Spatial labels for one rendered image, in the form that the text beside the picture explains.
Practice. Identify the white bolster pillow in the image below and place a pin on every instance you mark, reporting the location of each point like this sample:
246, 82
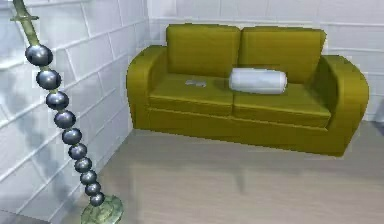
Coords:
257, 81

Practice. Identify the grey remote control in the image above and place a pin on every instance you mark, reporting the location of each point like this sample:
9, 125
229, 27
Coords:
196, 83

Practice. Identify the beaded brass floor lamp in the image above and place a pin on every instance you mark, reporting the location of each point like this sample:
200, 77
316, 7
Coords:
57, 100

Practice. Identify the olive green sofa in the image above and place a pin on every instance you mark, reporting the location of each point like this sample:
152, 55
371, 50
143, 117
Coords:
273, 110

